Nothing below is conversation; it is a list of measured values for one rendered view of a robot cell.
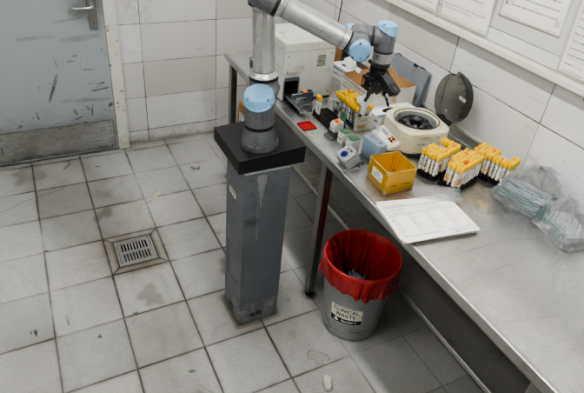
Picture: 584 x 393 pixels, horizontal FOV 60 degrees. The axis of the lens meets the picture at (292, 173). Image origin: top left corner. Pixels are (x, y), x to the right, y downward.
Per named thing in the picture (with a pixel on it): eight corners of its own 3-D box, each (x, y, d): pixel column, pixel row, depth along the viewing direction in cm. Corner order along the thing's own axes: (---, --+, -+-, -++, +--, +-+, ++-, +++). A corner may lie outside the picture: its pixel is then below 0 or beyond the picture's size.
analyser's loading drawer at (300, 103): (281, 95, 253) (282, 85, 250) (293, 94, 255) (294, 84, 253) (299, 113, 238) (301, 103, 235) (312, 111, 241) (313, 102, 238)
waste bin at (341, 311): (299, 301, 260) (308, 235, 235) (359, 282, 275) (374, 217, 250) (336, 360, 232) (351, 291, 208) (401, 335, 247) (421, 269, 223)
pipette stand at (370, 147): (357, 156, 214) (361, 136, 208) (369, 152, 217) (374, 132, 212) (372, 168, 207) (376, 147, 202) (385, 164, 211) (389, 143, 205)
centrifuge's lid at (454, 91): (444, 63, 223) (459, 64, 226) (425, 114, 235) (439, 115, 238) (472, 83, 206) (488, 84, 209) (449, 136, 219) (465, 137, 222)
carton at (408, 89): (336, 99, 259) (341, 71, 251) (382, 92, 271) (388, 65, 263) (362, 121, 242) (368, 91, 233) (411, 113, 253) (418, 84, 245)
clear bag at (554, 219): (525, 215, 189) (538, 185, 181) (567, 215, 191) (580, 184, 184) (555, 252, 172) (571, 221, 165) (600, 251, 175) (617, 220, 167)
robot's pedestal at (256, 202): (238, 326, 243) (244, 175, 195) (224, 296, 258) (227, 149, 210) (276, 314, 252) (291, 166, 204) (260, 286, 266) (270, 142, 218)
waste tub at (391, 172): (365, 176, 201) (369, 155, 196) (393, 171, 206) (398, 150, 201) (383, 196, 191) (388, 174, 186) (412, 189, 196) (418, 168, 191)
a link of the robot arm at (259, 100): (241, 128, 193) (240, 96, 185) (246, 111, 204) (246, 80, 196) (273, 130, 192) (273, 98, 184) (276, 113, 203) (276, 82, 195)
